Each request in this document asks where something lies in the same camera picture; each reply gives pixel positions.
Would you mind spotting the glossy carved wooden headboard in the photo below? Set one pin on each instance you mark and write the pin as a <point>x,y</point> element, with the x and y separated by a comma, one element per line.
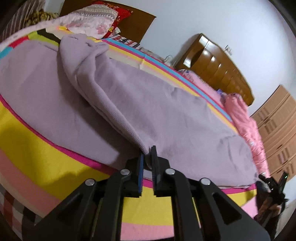
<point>207,59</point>

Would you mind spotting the light brown wooden wardrobe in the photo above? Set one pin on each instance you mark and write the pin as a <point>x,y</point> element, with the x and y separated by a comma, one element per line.
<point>276,124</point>

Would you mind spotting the dark brown wooden headboard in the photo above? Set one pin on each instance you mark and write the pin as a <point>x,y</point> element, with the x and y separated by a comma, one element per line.
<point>133,27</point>

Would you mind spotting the red embroidered pillow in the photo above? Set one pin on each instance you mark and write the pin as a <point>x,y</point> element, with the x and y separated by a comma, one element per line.
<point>121,15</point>

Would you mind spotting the pink bed sheet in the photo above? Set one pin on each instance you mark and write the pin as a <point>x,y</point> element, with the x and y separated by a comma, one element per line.
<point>201,84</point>

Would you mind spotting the pink floral quilt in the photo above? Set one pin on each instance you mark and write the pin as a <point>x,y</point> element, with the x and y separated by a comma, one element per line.
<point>94,20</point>

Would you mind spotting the white wall socket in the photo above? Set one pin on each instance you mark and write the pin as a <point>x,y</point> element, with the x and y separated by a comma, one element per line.
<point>228,50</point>

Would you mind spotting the pink padded jacket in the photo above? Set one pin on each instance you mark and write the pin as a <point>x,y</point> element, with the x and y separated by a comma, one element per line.
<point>247,128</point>

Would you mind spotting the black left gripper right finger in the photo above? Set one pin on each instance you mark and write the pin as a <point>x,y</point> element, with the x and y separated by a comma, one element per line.
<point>201,210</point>

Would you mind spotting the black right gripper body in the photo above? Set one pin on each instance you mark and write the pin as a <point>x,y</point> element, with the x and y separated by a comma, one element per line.
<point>270,201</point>

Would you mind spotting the brown yellow patterned blanket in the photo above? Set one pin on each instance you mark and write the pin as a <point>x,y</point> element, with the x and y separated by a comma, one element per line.
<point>39,16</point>

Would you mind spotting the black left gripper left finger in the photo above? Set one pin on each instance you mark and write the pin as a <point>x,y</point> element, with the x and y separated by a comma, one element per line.
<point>93,211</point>

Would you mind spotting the red plaid bed sheet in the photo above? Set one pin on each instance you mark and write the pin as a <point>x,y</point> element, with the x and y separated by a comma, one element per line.
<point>126,41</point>

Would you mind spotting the lilac fleece pants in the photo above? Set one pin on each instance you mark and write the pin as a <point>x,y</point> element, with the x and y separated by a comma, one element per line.
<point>77,97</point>

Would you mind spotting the floral pleated curtain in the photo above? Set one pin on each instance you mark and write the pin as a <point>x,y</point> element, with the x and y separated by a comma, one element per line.
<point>14,14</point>

